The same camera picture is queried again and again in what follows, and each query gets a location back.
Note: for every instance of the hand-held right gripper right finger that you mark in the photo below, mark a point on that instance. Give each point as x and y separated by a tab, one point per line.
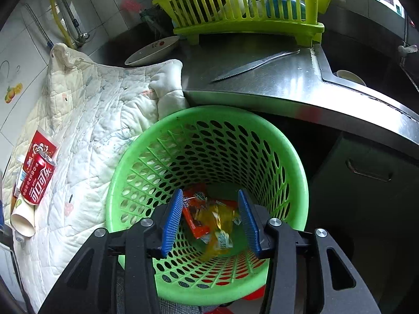
248	225

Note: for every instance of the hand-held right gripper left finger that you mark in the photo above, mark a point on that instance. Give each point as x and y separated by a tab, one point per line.
172	225

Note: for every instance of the yellow plastic wrapper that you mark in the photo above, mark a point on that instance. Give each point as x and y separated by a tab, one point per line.
216	219

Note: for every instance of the green plastic basket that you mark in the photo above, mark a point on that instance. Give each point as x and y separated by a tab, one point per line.
203	117

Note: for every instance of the red soda can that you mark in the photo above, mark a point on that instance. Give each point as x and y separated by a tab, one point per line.
36	183

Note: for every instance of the red paper carton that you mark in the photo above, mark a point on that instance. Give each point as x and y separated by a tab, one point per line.
42	144

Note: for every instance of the white blue packet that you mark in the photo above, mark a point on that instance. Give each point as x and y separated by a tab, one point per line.
21	176

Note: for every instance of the orange snack wrapper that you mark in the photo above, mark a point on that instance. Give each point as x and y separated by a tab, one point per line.
193	217

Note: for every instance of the grey cloth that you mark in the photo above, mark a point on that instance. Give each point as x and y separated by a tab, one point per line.
183	307

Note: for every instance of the white quilted blanket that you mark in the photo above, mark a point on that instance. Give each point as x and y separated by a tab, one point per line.
98	121

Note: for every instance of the white paper cup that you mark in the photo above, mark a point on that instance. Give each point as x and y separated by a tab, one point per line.
23	222

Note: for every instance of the steel knife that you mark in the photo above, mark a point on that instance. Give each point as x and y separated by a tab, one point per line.
248	67

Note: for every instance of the white bowl with red print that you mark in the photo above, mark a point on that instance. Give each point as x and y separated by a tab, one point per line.
147	52

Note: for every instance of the white bowl in sink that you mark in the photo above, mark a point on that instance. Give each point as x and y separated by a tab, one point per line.
350	77

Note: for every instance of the yellow-green plastic dish rack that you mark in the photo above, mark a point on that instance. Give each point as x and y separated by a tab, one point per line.
229	32

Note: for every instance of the small orange fruit sticker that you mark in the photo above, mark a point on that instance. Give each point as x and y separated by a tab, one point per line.
13	93

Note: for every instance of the metal sink faucet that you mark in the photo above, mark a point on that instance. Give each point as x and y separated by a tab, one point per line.
407	49

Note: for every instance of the metal wall tap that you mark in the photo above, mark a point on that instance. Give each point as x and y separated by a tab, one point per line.
70	13

